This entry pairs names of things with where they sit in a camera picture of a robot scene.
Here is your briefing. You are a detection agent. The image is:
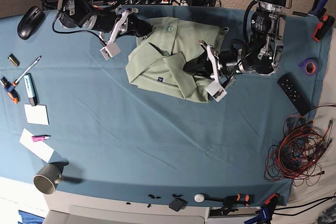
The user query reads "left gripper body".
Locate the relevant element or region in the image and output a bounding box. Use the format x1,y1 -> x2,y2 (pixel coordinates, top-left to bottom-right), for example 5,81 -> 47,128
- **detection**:
198,39 -> 244,88

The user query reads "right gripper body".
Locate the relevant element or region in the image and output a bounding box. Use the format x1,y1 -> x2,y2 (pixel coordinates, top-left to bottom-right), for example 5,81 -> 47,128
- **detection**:
91,8 -> 139,48

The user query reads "sage green T-shirt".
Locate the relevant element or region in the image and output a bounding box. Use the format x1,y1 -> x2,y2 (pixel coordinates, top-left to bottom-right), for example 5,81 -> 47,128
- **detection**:
125,17 -> 229,103

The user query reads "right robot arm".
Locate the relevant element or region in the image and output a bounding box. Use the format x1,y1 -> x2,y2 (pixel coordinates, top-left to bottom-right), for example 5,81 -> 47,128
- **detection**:
52,0 -> 152,47

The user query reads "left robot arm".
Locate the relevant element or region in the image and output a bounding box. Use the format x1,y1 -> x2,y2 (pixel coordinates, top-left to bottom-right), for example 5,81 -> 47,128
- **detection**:
183,0 -> 292,86

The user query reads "black remote control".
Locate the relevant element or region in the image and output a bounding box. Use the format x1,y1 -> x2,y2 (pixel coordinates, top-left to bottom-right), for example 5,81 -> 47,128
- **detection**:
277,72 -> 311,116

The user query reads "black computer mouse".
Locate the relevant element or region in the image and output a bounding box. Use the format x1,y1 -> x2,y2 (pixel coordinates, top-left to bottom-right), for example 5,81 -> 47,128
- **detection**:
17,6 -> 46,40

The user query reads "purple tape roll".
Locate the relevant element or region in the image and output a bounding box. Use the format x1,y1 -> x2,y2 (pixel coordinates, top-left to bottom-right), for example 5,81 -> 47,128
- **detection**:
299,58 -> 319,76

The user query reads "blue table cloth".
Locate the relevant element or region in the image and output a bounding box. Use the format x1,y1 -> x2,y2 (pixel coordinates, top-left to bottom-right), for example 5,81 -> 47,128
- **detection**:
1,11 -> 332,206

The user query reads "light blue highlighter marker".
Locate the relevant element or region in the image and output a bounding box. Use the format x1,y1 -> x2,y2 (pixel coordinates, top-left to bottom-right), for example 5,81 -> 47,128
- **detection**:
24,73 -> 38,106

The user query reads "orange black clamp top right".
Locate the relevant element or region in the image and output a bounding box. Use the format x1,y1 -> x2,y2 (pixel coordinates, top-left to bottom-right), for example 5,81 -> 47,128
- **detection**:
312,15 -> 335,42

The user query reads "silver pen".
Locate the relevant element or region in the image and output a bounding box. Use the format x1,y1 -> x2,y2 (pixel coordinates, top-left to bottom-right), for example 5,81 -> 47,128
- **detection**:
13,56 -> 41,87

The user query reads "white square paper note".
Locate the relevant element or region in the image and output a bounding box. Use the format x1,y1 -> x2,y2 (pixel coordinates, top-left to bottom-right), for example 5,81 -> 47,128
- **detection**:
24,104 -> 49,125

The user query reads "blue spring clamp top right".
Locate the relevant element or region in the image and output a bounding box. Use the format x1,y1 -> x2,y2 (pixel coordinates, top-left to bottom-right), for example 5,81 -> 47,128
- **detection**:
308,0 -> 328,18

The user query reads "blue orange screwdriver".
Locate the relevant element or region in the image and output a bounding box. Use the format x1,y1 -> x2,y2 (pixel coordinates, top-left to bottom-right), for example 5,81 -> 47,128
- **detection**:
1,77 -> 19,104

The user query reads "white round puck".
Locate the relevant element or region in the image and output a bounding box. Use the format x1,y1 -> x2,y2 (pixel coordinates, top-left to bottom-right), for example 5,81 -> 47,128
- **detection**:
194,194 -> 205,203

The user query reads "orange black bar clamp bottom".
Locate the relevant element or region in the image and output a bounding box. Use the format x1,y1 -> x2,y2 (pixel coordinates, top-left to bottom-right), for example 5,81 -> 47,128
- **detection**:
205,194 -> 250,216

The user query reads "black square plate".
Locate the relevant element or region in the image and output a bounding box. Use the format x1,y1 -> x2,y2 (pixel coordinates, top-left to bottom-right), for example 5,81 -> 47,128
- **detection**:
169,198 -> 187,212

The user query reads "small pink glue tube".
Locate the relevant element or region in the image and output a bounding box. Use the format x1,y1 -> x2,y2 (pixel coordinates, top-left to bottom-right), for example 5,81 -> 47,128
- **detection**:
31,135 -> 51,143

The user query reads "white rectangular paper slip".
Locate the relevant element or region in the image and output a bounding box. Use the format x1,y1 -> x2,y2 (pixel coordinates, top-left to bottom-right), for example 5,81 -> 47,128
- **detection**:
19,129 -> 54,163

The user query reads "blue black clamp bottom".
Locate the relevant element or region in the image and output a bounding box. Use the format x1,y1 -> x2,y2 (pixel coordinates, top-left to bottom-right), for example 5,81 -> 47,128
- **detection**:
244,193 -> 280,224

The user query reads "grey ceramic mug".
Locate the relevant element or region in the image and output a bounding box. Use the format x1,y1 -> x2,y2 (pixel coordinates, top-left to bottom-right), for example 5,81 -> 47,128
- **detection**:
33,159 -> 69,195

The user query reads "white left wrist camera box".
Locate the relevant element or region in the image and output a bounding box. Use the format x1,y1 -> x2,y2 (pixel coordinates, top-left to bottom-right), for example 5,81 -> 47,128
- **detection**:
206,80 -> 227,102

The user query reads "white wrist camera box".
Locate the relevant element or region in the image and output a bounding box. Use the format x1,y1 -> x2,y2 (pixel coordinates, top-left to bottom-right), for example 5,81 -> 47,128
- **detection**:
100,42 -> 121,60
206,80 -> 227,102

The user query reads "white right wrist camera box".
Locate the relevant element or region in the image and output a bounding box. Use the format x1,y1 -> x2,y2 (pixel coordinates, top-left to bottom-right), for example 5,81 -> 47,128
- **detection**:
100,42 -> 121,60

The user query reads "red black wire bundle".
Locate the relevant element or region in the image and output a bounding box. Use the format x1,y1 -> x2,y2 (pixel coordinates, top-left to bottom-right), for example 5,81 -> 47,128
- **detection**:
263,102 -> 336,188

